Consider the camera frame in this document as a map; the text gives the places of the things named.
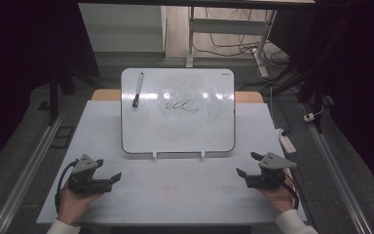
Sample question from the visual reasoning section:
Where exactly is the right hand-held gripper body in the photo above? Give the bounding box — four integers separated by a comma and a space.
245, 151, 297, 190

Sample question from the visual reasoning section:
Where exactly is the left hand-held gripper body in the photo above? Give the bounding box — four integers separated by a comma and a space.
67, 153, 114, 195

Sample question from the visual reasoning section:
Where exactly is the person's right hand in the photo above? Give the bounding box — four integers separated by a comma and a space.
258, 169, 297, 215

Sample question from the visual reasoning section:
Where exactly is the person's left hand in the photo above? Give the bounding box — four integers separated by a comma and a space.
57, 181, 103, 226

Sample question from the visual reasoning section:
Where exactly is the white power strip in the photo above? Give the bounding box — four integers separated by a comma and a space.
275, 128, 297, 155

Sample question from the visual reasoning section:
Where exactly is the white table cover sheet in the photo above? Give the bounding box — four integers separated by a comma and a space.
36, 99, 308, 226

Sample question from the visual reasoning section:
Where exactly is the white whiteboard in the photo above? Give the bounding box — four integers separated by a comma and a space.
120, 67, 236, 155

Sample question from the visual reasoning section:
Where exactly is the black metal stand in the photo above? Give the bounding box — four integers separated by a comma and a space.
38, 64, 79, 126
296, 64, 335, 135

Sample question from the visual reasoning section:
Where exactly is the black and white marker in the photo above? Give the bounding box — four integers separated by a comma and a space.
131, 72, 145, 108

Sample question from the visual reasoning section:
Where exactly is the white panel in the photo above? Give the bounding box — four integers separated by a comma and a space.
78, 3, 167, 53

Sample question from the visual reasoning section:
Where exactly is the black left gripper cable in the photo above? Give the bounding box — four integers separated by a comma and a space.
54, 158, 79, 214

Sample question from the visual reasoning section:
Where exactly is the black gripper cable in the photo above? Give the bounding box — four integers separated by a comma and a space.
54, 158, 79, 214
281, 167, 300, 211

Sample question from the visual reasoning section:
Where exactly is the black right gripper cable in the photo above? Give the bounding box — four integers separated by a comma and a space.
281, 167, 300, 211

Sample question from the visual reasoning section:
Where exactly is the black rectangular floor frame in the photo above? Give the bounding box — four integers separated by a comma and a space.
50, 126, 76, 150

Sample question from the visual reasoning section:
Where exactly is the metal floor rail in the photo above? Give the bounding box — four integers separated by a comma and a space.
300, 103, 374, 234
0, 106, 67, 234

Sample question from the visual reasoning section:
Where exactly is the tangle of black floor cables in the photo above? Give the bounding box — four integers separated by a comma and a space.
193, 8, 290, 66

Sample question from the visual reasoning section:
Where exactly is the white desk frame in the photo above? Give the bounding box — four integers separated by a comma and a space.
185, 6, 278, 79

